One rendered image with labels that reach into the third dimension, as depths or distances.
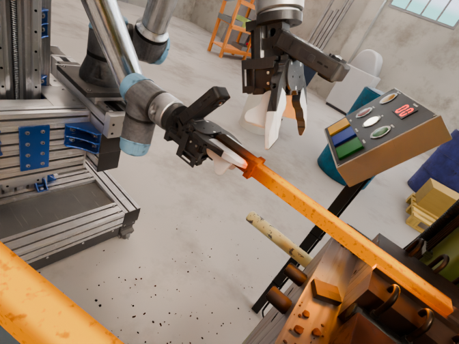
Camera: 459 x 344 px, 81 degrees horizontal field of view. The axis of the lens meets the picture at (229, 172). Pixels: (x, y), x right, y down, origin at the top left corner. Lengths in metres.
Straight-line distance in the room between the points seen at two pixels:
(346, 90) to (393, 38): 1.60
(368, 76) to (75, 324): 6.94
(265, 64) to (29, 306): 0.40
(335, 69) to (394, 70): 7.42
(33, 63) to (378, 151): 1.09
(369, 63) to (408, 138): 6.25
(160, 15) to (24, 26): 0.41
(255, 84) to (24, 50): 0.83
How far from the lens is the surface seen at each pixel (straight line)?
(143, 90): 0.65
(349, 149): 0.90
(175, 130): 0.61
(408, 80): 7.79
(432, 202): 3.84
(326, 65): 0.43
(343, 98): 7.13
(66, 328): 0.23
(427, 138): 0.88
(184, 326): 1.42
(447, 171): 4.56
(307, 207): 0.49
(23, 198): 1.50
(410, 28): 7.93
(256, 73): 0.47
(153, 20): 1.06
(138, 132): 0.69
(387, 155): 0.87
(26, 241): 1.32
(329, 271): 0.56
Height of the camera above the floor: 1.24
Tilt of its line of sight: 31 degrees down
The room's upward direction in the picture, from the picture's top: 25 degrees clockwise
